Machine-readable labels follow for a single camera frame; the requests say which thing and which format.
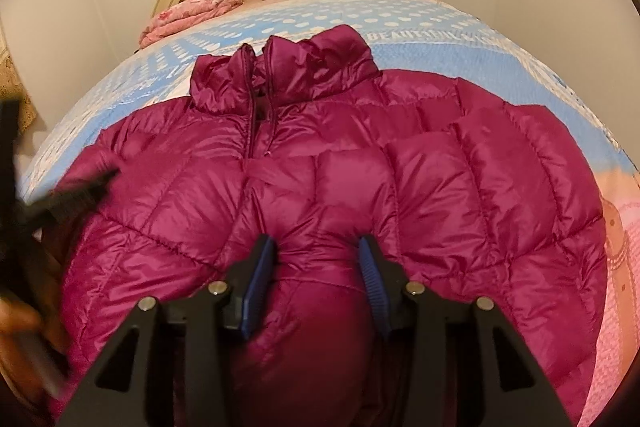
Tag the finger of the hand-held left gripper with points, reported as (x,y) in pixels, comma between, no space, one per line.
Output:
(85,189)

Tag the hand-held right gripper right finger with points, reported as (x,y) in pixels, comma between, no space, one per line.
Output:
(373,282)

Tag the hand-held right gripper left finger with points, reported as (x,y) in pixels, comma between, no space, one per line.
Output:
(260,279)

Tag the magenta puffer jacket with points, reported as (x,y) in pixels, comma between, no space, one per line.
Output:
(430,157)

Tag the person's left hand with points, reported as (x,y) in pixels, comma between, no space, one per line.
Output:
(17,319)

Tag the pink floral folded quilt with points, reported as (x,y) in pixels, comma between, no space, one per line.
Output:
(200,7)

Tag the blue and pink printed blanket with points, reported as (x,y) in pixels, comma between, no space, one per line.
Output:
(430,38)

